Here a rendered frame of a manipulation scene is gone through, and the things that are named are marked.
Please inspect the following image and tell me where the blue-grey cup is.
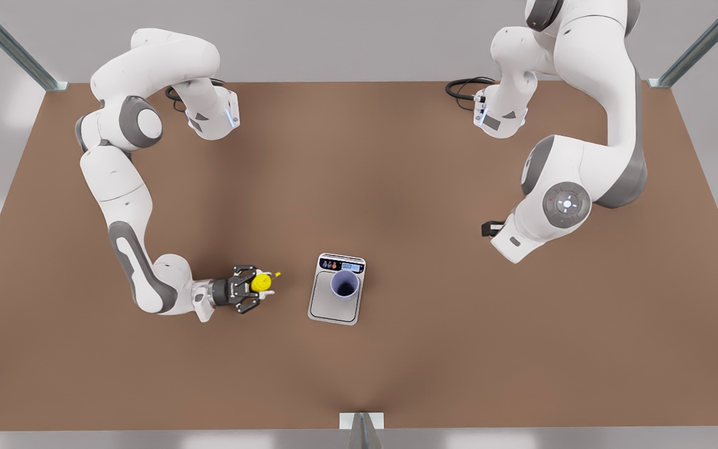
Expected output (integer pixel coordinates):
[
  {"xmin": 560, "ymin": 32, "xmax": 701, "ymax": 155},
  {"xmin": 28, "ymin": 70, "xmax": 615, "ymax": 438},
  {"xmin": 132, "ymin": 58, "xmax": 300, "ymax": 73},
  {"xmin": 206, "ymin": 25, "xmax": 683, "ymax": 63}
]
[{"xmin": 330, "ymin": 269, "xmax": 361, "ymax": 303}]

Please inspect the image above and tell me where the yellow sauce bottle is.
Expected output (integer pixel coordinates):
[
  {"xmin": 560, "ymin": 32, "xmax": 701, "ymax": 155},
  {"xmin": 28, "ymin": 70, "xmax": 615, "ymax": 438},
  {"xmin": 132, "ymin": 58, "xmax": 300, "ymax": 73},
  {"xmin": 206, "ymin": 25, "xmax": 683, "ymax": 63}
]
[{"xmin": 250, "ymin": 271, "xmax": 282, "ymax": 295}]

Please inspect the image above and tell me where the grey kitchen scale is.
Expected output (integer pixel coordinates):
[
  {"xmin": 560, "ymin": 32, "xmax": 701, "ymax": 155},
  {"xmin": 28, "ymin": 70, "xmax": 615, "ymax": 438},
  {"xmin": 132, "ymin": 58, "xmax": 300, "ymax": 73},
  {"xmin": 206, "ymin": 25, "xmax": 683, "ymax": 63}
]
[{"xmin": 307, "ymin": 253, "xmax": 367, "ymax": 327}]

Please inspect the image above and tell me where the black cable loop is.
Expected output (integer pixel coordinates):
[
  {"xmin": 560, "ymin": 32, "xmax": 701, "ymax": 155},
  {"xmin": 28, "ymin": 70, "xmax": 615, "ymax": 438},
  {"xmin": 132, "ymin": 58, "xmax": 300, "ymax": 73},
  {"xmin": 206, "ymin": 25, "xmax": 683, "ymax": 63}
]
[
  {"xmin": 445, "ymin": 77, "xmax": 498, "ymax": 113},
  {"xmin": 165, "ymin": 77, "xmax": 229, "ymax": 114}
]

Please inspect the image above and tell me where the silver frame post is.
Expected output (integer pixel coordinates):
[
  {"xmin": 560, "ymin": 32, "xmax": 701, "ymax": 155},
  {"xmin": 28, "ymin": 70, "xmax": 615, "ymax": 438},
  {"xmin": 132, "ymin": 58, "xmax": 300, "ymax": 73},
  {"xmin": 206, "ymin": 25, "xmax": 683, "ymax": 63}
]
[
  {"xmin": 0, "ymin": 0, "xmax": 69, "ymax": 93},
  {"xmin": 647, "ymin": 0, "xmax": 718, "ymax": 89},
  {"xmin": 339, "ymin": 412, "xmax": 385, "ymax": 449}
]

